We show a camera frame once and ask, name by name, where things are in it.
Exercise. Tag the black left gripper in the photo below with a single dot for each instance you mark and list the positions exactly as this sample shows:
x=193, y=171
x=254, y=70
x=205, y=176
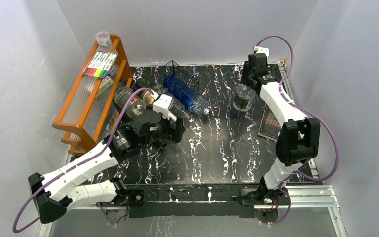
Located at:
x=175, y=134

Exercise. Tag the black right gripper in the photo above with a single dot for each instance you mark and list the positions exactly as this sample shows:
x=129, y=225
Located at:
x=244, y=79

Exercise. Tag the clear bottle white cap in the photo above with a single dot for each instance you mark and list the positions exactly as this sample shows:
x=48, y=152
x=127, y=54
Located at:
x=244, y=98

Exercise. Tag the blue glass bottle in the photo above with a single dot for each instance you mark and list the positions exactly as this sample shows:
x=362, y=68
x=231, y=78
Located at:
x=191, y=100

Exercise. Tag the olive green wine bottle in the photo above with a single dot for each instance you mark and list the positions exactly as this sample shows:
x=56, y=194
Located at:
x=149, y=96

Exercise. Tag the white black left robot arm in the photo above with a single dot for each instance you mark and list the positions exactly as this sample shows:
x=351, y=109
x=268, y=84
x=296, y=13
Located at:
x=59, y=191

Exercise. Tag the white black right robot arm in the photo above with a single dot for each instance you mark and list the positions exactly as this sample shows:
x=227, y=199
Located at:
x=298, y=140

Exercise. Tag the brown booklet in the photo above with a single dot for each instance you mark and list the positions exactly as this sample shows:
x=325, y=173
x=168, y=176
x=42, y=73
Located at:
x=269, y=126

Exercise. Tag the small white box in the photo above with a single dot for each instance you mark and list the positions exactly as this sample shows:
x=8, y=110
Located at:
x=105, y=84

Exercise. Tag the orange wooden shelf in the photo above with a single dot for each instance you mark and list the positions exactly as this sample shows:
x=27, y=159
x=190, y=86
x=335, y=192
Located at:
x=85, y=119

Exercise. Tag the pack of coloured markers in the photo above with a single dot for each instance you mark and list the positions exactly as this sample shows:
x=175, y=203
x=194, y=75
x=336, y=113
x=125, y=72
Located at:
x=100, y=64

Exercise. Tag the clear plastic cup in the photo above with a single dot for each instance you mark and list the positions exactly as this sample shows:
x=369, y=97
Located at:
x=103, y=39

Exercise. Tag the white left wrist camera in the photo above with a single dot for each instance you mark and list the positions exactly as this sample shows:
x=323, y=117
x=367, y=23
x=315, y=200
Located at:
x=162, y=105

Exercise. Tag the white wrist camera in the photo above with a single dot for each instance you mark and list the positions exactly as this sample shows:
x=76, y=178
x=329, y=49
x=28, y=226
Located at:
x=263, y=50
x=162, y=105

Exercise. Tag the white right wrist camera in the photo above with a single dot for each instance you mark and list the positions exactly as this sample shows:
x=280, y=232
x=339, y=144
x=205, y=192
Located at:
x=263, y=50

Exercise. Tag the black wire wine rack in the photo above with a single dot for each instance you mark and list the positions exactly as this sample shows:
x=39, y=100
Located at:
x=159, y=73

